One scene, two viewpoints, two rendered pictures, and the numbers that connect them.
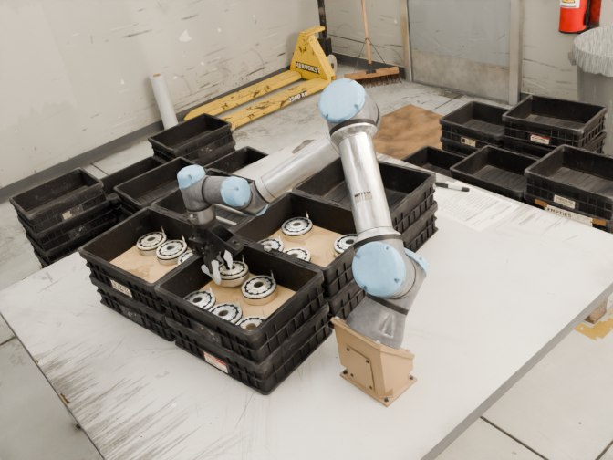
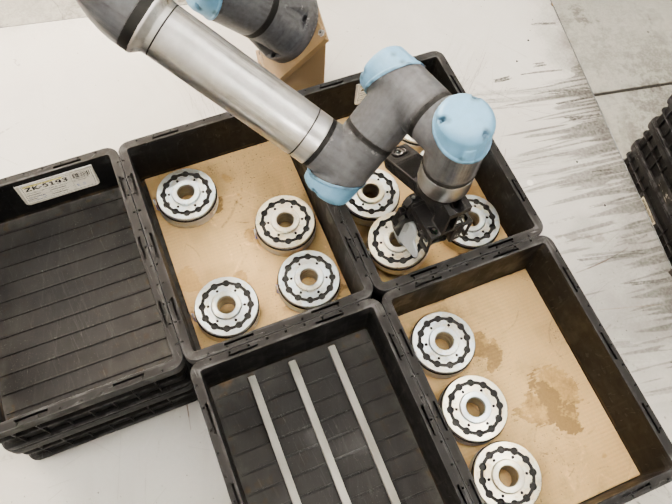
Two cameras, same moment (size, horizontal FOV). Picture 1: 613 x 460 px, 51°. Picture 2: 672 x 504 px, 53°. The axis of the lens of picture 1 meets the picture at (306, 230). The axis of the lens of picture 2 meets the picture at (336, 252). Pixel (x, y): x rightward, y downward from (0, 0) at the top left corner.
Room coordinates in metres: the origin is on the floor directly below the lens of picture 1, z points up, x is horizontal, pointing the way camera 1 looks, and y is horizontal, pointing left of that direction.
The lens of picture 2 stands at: (2.09, 0.29, 1.89)
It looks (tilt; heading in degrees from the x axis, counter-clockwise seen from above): 65 degrees down; 196
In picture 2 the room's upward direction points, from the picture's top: 6 degrees clockwise
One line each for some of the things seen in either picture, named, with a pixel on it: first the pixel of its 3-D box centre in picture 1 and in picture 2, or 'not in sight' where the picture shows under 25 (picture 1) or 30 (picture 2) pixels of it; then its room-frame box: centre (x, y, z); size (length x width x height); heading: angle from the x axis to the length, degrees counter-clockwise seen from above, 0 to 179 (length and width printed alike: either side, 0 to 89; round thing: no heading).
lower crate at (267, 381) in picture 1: (249, 325); not in sight; (1.46, 0.22, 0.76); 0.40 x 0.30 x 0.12; 44
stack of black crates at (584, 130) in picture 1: (551, 153); not in sight; (2.80, -1.28, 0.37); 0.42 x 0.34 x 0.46; 34
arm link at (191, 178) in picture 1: (195, 187); (456, 139); (1.57, 0.28, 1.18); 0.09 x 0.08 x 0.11; 61
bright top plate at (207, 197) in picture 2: (349, 243); (186, 194); (1.64, -0.12, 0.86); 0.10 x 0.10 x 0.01
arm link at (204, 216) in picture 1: (201, 213); (448, 172); (1.57, 0.28, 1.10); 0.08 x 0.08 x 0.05
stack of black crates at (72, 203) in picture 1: (70, 226); not in sight; (2.98, 1.21, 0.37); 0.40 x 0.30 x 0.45; 124
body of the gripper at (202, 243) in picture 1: (206, 235); (438, 205); (1.58, 0.28, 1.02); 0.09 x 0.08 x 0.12; 49
